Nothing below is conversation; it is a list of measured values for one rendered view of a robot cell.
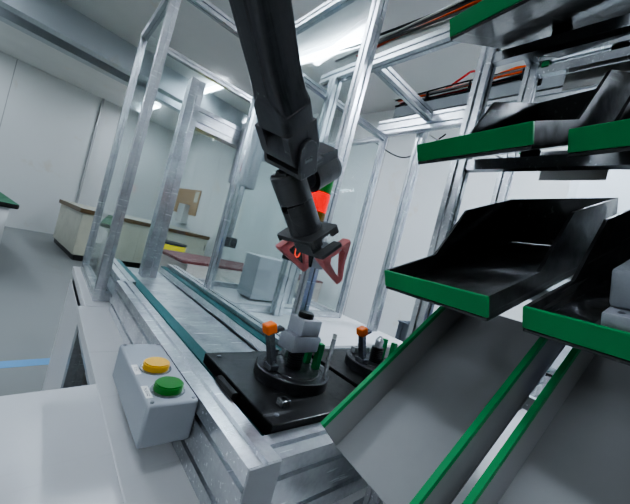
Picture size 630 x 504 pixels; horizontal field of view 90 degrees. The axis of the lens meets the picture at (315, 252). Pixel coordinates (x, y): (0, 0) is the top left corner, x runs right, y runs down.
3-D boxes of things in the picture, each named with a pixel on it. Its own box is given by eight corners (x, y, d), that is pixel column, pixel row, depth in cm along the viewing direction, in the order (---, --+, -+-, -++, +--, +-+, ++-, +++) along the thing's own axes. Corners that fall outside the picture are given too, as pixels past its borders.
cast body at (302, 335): (291, 353, 55) (301, 315, 55) (277, 343, 58) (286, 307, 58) (324, 352, 61) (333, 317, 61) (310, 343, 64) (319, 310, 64)
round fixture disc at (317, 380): (281, 401, 49) (284, 388, 49) (240, 362, 59) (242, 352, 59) (341, 391, 58) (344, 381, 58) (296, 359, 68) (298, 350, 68)
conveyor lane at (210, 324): (253, 505, 42) (271, 433, 42) (129, 311, 105) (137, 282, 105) (379, 454, 61) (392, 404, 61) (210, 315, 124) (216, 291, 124)
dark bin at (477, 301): (487, 322, 28) (487, 241, 26) (385, 288, 39) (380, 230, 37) (613, 254, 41) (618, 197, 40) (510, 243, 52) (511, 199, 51)
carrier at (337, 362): (380, 411, 59) (397, 347, 59) (302, 357, 77) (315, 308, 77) (440, 396, 75) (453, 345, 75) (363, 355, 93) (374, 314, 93)
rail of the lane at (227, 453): (226, 560, 34) (252, 463, 34) (108, 310, 101) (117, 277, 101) (268, 538, 38) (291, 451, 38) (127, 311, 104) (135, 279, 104)
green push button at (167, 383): (155, 404, 43) (159, 390, 43) (148, 389, 46) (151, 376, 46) (184, 400, 45) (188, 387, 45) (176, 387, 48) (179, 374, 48)
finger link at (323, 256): (333, 266, 61) (320, 223, 57) (360, 275, 56) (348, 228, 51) (308, 285, 58) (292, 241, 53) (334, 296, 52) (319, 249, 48)
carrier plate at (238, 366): (268, 440, 42) (272, 424, 42) (202, 362, 60) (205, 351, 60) (376, 412, 58) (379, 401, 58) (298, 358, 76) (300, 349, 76)
